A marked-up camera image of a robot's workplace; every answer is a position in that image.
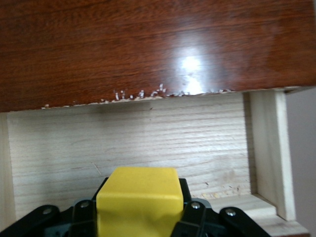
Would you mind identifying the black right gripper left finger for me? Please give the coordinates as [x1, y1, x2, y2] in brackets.
[0, 177, 109, 237]

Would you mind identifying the wooden drawer with white handle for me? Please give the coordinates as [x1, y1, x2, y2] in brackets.
[0, 86, 311, 237]

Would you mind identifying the brown table cover sheet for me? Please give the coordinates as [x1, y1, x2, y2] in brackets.
[283, 85, 316, 237]

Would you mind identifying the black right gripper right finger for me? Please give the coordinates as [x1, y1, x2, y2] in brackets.
[172, 177, 272, 237]

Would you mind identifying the yellow cube block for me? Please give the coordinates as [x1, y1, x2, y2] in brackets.
[96, 166, 185, 237]

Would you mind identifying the dark brown wooden cabinet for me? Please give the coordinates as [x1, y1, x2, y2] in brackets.
[0, 0, 316, 113]

